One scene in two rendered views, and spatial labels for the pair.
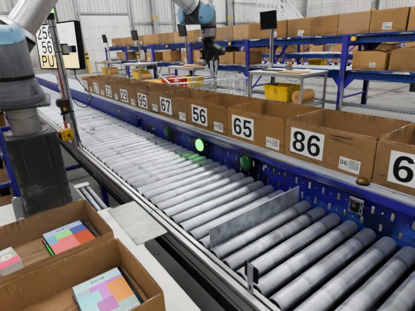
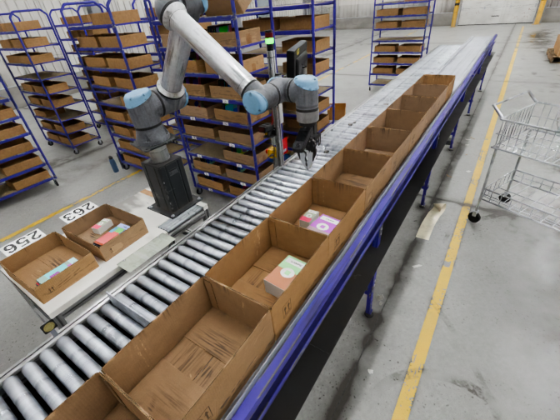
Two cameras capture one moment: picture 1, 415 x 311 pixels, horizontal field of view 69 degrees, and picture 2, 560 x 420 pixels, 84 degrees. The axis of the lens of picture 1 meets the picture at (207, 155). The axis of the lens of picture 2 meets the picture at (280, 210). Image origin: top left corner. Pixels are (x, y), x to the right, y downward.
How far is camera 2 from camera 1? 1.83 m
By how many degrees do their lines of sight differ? 65
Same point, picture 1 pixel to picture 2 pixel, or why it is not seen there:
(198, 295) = not seen: hidden behind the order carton
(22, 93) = (140, 139)
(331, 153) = (157, 343)
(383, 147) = (95, 382)
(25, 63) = (141, 121)
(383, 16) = not seen: outside the picture
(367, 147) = (113, 368)
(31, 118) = (153, 153)
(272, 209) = not seen: hidden behind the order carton
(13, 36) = (132, 103)
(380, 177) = (109, 402)
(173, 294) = (65, 298)
